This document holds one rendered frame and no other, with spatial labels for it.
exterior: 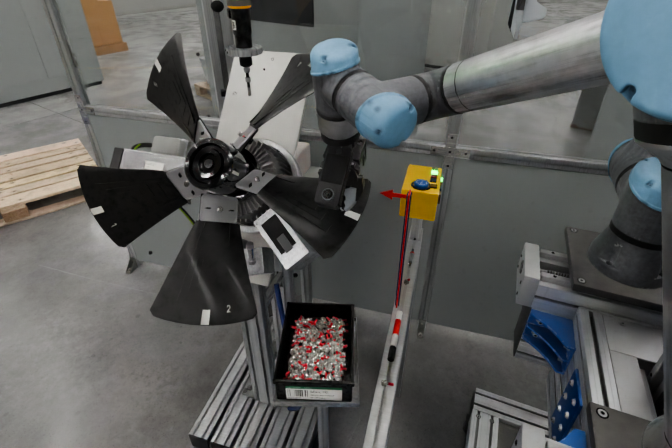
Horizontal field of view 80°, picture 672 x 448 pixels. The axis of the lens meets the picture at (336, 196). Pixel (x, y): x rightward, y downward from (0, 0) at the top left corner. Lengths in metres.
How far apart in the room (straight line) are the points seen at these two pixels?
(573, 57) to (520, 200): 1.21
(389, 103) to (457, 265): 1.39
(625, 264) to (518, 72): 0.58
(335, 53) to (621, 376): 0.78
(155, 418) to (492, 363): 1.48
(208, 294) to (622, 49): 0.85
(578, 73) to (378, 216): 1.35
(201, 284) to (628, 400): 0.85
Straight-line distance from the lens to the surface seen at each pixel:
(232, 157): 0.91
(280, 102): 0.95
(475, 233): 1.76
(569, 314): 1.10
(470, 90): 0.59
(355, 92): 0.58
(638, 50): 0.31
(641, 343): 1.06
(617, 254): 1.02
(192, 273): 0.95
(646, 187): 0.95
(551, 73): 0.52
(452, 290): 1.97
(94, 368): 2.27
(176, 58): 1.10
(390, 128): 0.55
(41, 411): 2.24
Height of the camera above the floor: 1.62
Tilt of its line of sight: 31 degrees down
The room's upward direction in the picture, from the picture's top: straight up
